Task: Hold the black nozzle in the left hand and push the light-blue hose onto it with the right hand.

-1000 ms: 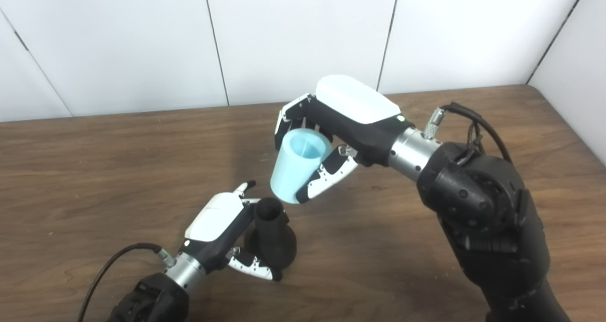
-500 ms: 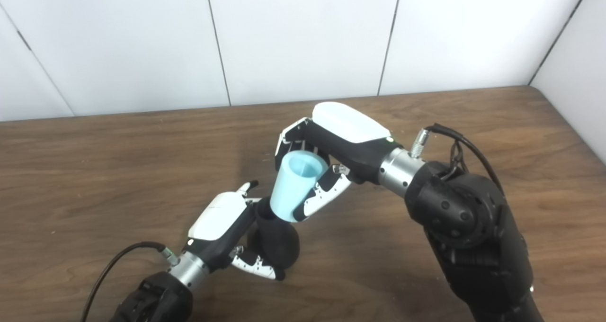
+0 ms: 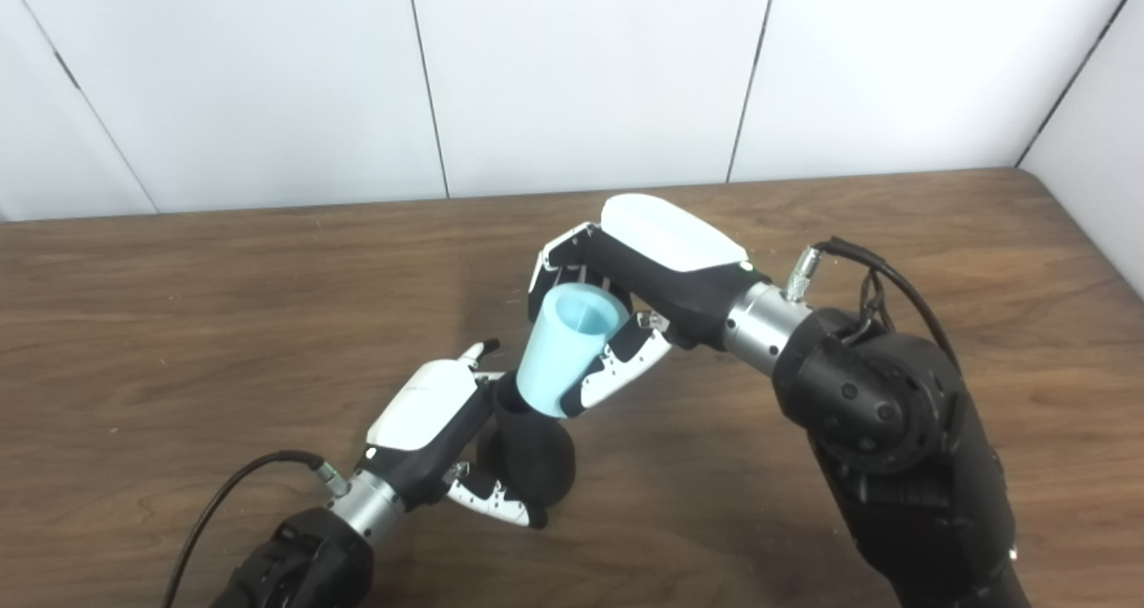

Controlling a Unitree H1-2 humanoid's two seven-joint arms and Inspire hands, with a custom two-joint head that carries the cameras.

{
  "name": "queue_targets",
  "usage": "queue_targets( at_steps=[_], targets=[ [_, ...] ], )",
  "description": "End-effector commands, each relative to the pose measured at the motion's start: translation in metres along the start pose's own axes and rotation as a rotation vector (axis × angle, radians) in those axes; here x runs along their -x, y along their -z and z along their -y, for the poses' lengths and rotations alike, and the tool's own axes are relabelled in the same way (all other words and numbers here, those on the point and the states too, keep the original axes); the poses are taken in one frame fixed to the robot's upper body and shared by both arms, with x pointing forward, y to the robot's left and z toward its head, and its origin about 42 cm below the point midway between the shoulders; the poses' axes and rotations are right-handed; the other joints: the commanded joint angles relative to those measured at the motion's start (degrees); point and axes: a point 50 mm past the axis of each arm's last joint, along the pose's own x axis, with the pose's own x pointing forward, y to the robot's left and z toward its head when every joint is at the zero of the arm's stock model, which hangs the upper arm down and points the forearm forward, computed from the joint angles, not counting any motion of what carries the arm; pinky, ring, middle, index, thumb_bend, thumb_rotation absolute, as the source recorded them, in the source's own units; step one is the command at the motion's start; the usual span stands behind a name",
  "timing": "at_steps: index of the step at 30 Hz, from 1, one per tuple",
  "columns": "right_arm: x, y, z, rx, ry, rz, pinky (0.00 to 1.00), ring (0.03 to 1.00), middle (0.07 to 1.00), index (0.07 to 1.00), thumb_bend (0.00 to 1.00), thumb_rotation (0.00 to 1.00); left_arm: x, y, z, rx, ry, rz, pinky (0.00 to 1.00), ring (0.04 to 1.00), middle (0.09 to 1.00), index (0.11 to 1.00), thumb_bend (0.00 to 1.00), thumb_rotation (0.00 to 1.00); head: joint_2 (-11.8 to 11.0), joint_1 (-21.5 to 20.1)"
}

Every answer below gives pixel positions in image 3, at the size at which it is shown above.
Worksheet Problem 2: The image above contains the black nozzle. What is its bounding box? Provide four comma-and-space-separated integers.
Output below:
476, 371, 577, 511

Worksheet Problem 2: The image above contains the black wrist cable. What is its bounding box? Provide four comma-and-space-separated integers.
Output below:
785, 237, 962, 376
161, 451, 349, 608

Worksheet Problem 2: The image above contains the light-blue hose piece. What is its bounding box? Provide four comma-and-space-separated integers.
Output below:
516, 284, 630, 419

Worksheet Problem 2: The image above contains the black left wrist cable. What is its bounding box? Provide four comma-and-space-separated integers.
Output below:
161, 451, 349, 608

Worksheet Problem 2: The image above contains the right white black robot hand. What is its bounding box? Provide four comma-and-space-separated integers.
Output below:
529, 193, 774, 417

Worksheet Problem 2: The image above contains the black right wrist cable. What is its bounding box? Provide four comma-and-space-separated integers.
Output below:
785, 237, 962, 376

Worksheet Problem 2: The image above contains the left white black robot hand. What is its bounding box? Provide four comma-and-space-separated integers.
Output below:
357, 339, 548, 530

